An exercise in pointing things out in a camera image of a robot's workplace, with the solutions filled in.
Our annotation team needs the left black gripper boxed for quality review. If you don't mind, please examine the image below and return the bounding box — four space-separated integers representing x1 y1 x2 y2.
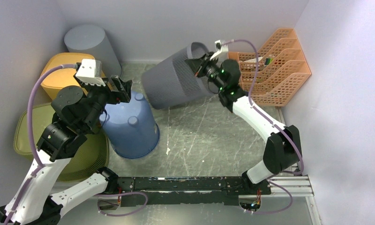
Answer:
75 72 133 131

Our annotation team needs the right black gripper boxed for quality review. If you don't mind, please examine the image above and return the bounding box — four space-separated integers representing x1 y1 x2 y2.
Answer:
185 52 226 91

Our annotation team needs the dark grey mesh basket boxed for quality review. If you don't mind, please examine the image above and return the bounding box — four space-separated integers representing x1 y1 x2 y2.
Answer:
141 42 217 109

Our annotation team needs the blue plastic bucket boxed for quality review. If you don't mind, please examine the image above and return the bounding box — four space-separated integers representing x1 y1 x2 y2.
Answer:
99 91 160 159

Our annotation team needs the light grey plastic bucket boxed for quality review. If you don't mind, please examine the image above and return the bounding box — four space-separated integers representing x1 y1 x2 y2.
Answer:
64 24 123 76

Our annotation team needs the yellow mesh waste basket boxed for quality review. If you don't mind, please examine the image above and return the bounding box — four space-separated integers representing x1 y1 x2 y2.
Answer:
41 52 95 100

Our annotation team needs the olive green mesh basket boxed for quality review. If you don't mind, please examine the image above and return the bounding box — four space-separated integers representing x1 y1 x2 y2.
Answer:
14 103 109 182

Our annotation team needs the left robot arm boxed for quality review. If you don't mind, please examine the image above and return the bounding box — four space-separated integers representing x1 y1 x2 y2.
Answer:
0 75 132 225

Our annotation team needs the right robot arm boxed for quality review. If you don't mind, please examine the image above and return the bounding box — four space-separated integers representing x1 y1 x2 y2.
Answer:
185 52 303 194

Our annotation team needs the orange plastic file organizer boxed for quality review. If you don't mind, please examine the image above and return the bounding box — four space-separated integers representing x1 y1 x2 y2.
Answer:
228 28 311 107

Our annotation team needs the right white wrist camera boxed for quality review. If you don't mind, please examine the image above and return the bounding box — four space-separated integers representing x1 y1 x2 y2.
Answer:
210 40 229 61

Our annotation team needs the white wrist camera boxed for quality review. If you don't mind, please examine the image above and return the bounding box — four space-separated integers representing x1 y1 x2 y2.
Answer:
75 59 105 86
210 40 229 61

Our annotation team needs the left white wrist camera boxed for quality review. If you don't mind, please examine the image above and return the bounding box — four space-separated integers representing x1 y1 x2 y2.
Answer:
75 59 105 86

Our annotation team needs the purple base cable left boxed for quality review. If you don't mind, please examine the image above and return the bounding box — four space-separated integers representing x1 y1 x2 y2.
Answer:
94 191 149 218

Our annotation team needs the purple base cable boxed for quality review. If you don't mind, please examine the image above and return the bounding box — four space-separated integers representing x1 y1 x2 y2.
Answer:
243 181 294 216
94 191 149 218

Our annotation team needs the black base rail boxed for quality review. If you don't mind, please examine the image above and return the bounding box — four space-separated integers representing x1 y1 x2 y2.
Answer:
101 176 271 207

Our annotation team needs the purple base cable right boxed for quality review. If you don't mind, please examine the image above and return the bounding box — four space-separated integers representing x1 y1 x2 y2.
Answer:
243 181 294 216

